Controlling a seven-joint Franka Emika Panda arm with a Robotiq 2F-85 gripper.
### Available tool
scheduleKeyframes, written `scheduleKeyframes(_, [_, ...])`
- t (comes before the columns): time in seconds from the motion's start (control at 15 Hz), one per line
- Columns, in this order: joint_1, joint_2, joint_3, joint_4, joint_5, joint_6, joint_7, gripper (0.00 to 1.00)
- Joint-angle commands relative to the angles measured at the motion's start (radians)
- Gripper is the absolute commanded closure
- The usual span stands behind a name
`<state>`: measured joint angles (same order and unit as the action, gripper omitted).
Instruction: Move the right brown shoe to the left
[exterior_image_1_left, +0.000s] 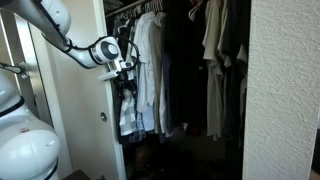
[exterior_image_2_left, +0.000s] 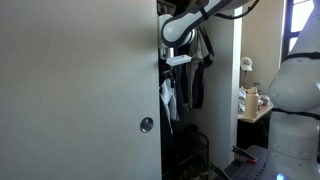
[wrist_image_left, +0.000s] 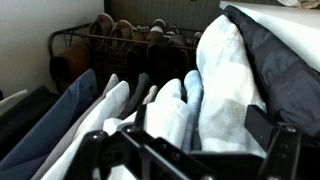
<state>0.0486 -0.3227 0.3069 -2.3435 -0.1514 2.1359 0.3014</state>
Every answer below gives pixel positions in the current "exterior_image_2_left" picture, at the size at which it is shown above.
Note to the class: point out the wooden desk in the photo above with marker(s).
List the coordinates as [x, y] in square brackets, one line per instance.
[255, 118]

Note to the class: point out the white hanging shirt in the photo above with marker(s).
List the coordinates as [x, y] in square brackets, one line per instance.
[168, 100]

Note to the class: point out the grey hanging shirt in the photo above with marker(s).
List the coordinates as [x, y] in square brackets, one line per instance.
[194, 73]

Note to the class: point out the closet hanger rail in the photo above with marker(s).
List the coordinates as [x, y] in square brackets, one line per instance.
[165, 7]

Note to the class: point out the beige bottle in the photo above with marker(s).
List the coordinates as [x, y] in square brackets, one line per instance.
[252, 103]

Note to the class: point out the round metal door pull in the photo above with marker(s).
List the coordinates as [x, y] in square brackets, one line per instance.
[146, 124]

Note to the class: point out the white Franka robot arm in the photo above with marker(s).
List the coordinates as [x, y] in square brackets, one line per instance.
[300, 90]

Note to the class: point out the dark window frame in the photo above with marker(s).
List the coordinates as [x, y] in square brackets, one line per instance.
[286, 30]

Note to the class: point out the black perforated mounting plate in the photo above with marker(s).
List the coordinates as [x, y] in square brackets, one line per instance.
[246, 170]

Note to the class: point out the white cap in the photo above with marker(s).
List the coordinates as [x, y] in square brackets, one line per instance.
[246, 63]

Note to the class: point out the white desk clutter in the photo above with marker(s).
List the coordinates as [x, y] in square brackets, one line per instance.
[242, 100]

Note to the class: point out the small round desk item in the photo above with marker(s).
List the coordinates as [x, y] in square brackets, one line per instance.
[265, 100]

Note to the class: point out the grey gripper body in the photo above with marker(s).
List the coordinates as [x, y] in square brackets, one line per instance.
[165, 53]

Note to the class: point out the black clamp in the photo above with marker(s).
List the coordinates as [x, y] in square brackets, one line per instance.
[220, 171]

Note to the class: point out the white sliding closet door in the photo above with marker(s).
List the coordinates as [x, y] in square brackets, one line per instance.
[66, 83]

